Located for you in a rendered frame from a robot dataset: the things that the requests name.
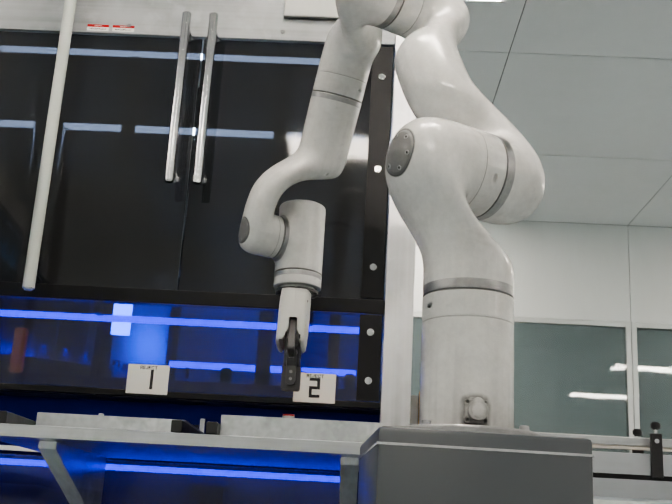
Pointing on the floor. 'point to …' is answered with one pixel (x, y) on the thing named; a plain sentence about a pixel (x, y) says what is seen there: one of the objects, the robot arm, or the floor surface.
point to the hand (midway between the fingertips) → (290, 378)
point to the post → (397, 293)
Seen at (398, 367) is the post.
